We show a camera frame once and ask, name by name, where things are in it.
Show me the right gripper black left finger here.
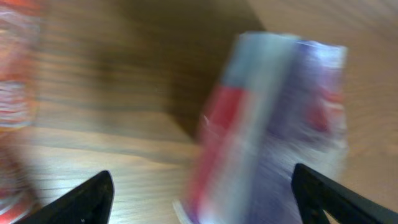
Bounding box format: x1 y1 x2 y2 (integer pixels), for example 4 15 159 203
16 170 114 224

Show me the orange red snack bar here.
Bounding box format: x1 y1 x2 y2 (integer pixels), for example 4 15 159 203
1 0 42 223

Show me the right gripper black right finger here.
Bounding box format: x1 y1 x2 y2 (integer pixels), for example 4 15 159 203
291 164 397 224

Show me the purple red tissue pack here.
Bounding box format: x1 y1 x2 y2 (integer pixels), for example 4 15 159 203
174 32 348 224

